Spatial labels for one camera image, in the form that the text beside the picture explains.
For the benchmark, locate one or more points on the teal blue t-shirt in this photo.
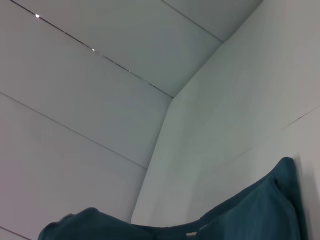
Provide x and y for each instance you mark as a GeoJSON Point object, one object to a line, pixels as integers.
{"type": "Point", "coordinates": [225, 215]}

